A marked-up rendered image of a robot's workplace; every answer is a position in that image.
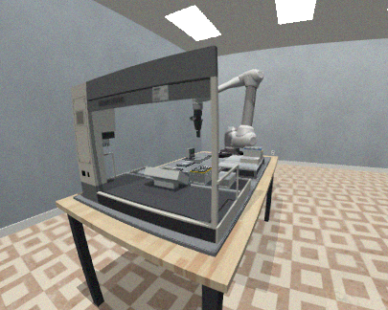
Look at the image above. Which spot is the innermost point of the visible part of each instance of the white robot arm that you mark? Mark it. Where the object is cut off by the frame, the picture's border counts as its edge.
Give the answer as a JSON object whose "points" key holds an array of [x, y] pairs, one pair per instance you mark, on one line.
{"points": [[245, 135]]}

